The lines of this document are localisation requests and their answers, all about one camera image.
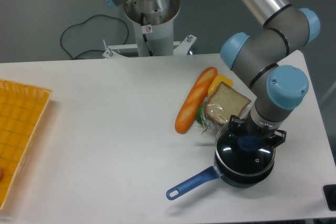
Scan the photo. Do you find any bagged bread slice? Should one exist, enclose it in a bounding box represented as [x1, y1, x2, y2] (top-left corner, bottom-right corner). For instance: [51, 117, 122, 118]
[199, 82, 251, 132]

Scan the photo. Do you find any blue saucepan with handle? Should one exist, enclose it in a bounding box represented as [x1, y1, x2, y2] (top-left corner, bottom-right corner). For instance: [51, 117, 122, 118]
[166, 151, 275, 200]

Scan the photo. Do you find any orange toy baguette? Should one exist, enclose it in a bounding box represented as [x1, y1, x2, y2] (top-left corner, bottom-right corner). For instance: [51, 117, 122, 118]
[174, 67, 218, 134]

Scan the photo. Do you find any black floor cable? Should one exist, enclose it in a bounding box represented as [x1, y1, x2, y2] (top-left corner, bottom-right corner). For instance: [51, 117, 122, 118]
[60, 14, 130, 60]

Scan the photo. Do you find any glass pot lid blue knob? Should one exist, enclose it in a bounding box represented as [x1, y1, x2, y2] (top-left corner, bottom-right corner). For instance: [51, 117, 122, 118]
[215, 123, 276, 177]

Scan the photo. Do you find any green toy vegetable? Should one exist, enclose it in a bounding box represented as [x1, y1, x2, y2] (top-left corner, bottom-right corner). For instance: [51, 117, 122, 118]
[195, 106, 204, 126]

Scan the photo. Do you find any orange plastic basket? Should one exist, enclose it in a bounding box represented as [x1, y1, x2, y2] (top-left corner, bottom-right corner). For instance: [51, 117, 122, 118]
[1, 79, 53, 209]

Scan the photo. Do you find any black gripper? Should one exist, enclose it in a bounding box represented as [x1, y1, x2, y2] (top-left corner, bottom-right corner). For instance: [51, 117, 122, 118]
[227, 115, 287, 147]

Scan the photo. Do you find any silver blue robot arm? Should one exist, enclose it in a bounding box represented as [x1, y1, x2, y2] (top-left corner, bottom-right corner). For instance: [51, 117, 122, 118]
[104, 0, 320, 147]

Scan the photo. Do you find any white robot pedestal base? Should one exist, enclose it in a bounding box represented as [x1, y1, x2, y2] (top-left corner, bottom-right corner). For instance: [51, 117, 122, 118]
[102, 0, 197, 58]

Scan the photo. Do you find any yellow toy bell pepper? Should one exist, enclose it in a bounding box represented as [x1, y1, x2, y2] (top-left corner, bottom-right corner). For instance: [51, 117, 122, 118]
[207, 74, 234, 95]

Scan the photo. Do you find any black device at edge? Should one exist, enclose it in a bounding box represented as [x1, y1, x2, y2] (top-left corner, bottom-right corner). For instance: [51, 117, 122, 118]
[323, 184, 336, 211]

